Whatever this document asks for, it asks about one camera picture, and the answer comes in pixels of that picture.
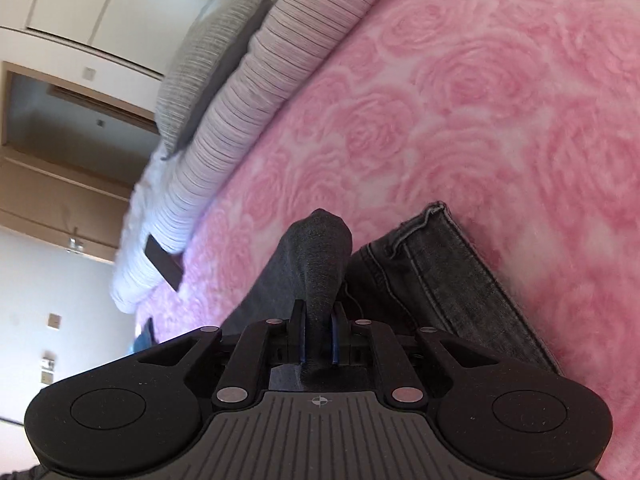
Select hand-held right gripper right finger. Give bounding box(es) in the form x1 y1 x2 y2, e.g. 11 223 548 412
330 301 501 408

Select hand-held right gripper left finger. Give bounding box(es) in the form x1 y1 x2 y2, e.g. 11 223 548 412
135 300 307 408

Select dark grey jeans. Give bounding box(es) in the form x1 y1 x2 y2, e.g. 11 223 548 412
220 201 564 391

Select black phone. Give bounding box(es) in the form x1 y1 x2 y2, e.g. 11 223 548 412
144 233 185 292

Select blue jeans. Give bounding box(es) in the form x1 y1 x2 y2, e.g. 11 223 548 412
131 317 157 354

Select striped white quilt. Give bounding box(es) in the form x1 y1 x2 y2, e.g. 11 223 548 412
110 0 401 314

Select pink floral blanket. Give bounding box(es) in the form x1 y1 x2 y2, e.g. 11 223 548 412
135 0 640 480

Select grey checked pillow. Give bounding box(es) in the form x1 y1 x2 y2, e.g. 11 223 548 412
154 0 281 161

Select wooden door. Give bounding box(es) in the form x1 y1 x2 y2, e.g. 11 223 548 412
0 157 134 264

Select white wardrobe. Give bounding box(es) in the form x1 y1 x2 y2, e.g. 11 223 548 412
0 0 281 111

